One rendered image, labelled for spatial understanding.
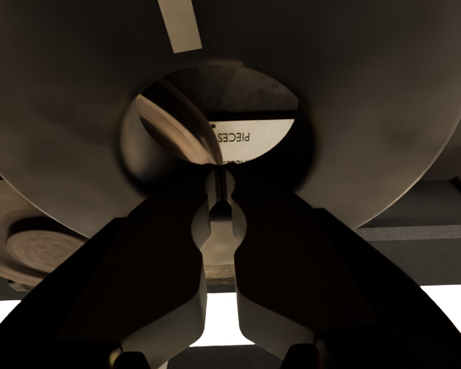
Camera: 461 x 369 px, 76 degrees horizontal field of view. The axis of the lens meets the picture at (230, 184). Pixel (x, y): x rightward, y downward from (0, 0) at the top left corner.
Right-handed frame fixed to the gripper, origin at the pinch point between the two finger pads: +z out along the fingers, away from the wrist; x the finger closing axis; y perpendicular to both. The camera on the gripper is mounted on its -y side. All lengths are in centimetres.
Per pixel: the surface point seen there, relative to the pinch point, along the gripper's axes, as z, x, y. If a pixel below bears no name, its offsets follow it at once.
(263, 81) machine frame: 39.9, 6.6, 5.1
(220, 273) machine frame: 58, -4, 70
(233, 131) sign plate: 40.2, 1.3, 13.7
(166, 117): 24.2, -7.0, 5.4
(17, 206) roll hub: 18.8, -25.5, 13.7
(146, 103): 23.7, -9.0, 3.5
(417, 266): 507, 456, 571
